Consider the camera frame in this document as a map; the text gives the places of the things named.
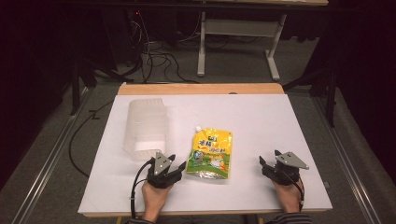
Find white sheet on table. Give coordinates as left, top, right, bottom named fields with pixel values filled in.
left=78, top=93, right=333, bottom=215

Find person's right hand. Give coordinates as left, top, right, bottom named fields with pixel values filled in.
left=271, top=178, right=304, bottom=215

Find clear plastic storage box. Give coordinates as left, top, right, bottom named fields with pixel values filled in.
left=122, top=97, right=169, bottom=161

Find yellow spouted pouch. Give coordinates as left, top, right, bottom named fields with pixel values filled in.
left=185, top=125, right=233, bottom=180

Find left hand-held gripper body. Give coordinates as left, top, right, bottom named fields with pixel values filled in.
left=146, top=151, right=183, bottom=189

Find black metal stand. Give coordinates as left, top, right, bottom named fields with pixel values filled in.
left=281, top=66, right=339, bottom=129
left=68, top=52, right=97, bottom=117

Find silver floor rail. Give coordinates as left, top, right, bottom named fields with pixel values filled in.
left=10, top=87, right=94, bottom=224
left=312, top=96, right=375, bottom=224

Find person's left hand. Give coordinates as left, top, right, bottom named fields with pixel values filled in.
left=141, top=181, right=174, bottom=217

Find black floor cables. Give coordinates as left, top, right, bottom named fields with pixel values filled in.
left=125, top=8, right=200, bottom=85

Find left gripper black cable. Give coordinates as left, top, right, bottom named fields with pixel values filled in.
left=129, top=158, right=156, bottom=220

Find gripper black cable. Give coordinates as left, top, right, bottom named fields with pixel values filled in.
left=279, top=167, right=306, bottom=213
left=129, top=158, right=156, bottom=220

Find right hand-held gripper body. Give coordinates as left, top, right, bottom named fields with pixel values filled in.
left=262, top=151, right=310, bottom=187

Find white metal desk frame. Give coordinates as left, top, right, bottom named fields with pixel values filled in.
left=196, top=10, right=288, bottom=82

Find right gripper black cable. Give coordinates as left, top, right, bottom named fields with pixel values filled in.
left=279, top=167, right=306, bottom=213

